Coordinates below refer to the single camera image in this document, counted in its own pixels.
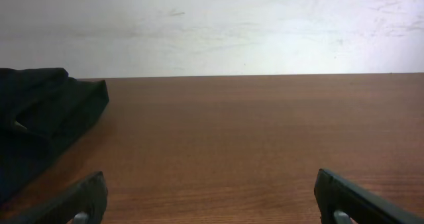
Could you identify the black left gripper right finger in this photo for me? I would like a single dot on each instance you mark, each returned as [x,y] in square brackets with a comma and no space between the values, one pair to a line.
[342,201]

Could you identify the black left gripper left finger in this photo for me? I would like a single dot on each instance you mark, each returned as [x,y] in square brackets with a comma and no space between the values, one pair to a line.
[85,201]

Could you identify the black fabric bag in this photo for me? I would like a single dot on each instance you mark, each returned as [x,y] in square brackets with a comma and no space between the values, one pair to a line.
[43,113]

